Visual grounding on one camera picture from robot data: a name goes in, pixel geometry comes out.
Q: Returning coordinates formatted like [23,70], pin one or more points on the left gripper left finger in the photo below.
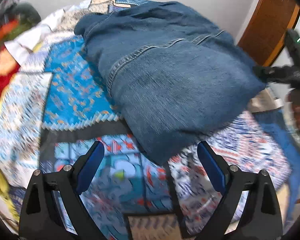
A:
[39,217]

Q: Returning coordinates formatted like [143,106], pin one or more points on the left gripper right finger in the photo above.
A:
[261,216]

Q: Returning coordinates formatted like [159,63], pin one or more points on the blue denim jeans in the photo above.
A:
[172,73]

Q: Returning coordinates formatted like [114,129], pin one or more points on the patchwork patterned bedspread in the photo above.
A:
[57,106]

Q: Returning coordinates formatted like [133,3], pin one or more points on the red plush toy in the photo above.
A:
[8,67]

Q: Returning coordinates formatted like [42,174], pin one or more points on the white shirt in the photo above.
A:
[20,47]

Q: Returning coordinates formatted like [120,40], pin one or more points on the pile of clutter on box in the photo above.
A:
[16,17]

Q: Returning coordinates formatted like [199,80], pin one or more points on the wooden door frame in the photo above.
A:
[264,36]

